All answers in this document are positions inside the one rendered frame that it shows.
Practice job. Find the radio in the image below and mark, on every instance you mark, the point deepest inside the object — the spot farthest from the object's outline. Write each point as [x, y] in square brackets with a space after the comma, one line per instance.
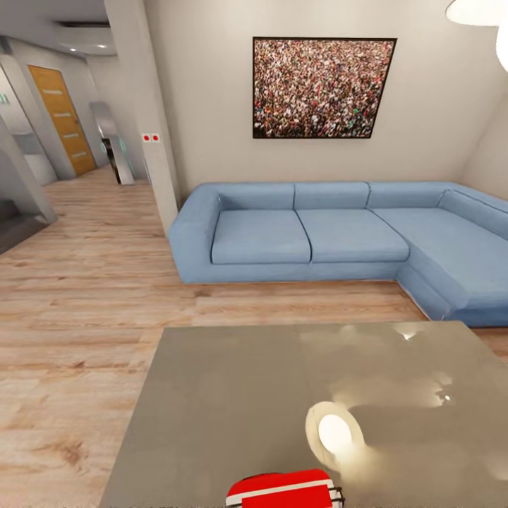
[305, 489]

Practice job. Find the sofa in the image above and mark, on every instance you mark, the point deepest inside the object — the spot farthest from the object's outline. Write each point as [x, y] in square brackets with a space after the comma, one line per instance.
[443, 243]

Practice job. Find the door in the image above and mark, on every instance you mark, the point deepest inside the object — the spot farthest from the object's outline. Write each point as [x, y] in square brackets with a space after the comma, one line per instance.
[55, 96]

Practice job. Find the stairs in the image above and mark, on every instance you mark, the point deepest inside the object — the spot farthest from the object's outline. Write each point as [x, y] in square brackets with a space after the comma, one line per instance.
[15, 227]

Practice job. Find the picture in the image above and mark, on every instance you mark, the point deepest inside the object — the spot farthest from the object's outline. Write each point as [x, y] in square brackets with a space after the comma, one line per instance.
[318, 87]

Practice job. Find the coffee table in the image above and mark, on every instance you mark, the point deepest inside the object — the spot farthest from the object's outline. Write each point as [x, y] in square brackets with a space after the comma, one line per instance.
[398, 414]

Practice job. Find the standing mirror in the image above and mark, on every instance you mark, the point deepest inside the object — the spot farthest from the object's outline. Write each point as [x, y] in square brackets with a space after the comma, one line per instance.
[111, 143]

